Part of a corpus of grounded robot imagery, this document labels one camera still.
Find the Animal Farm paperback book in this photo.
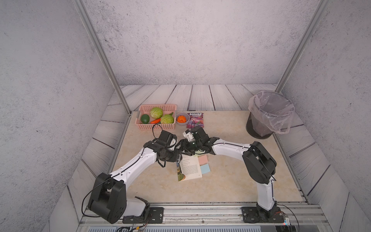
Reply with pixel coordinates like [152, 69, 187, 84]
[176, 155, 203, 182]

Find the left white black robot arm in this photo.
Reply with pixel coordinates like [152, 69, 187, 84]
[87, 141, 182, 224]

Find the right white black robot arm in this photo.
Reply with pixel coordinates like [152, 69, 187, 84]
[175, 137, 277, 212]

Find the pink sticky note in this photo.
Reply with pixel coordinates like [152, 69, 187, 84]
[198, 154, 208, 166]

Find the blue sticky note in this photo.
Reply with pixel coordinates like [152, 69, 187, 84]
[200, 163, 211, 175]

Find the purple snack packet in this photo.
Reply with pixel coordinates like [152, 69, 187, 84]
[186, 112, 204, 129]

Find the orange carrot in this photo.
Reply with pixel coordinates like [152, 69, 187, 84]
[150, 118, 161, 124]

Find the small bowl with orange food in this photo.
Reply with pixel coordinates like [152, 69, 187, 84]
[175, 112, 190, 126]

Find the green cabbage front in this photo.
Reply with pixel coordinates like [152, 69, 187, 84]
[160, 113, 174, 124]

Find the green cabbage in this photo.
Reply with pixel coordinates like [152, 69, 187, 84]
[150, 107, 163, 119]
[160, 113, 174, 124]

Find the pink plastic basket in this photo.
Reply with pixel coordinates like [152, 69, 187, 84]
[135, 104, 177, 130]

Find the dark green avocado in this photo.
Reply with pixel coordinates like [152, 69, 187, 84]
[140, 114, 150, 124]

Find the green cabbage back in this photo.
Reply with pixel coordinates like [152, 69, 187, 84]
[150, 107, 163, 119]

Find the black bin with plastic liner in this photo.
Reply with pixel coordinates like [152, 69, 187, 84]
[246, 90, 295, 139]

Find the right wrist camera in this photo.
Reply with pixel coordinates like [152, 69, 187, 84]
[183, 126, 210, 144]

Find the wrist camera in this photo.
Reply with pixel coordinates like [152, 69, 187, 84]
[157, 130, 177, 147]
[183, 126, 210, 144]

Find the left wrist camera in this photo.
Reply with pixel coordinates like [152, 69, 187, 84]
[157, 130, 177, 147]

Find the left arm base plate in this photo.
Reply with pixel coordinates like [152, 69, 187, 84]
[122, 207, 164, 224]

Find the front aluminium rail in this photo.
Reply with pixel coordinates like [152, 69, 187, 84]
[78, 202, 332, 232]

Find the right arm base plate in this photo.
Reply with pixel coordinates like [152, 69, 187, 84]
[241, 206, 286, 223]

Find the right aluminium frame post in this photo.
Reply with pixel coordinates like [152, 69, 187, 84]
[275, 0, 331, 92]

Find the aluminium frame post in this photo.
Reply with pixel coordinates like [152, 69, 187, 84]
[275, 0, 331, 92]
[73, 0, 131, 115]

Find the left aluminium frame post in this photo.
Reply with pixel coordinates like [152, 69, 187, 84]
[73, 0, 131, 115]

